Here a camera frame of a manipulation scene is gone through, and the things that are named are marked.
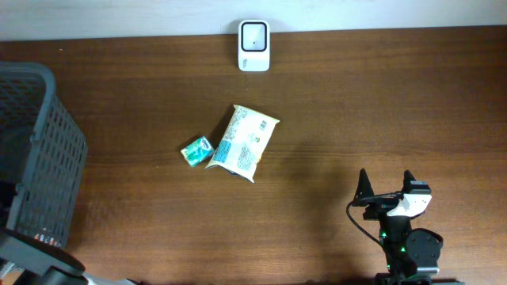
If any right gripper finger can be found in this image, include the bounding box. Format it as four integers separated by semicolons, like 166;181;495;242
354;169;374;201
402;169;415;192

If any cream snack bag blue label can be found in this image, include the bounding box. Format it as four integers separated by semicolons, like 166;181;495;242
205;104;280;183

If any teal tissue pack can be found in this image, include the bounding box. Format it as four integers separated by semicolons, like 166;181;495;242
181;136;215;167

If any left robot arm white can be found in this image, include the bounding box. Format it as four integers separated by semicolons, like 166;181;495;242
1;228;137;285

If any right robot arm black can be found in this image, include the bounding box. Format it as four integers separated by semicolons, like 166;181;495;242
345;169;460;285

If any white barcode scanner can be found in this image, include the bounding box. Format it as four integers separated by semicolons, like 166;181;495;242
238;19;270;72

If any grey plastic mesh basket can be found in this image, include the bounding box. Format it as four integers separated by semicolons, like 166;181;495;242
1;62;88;248

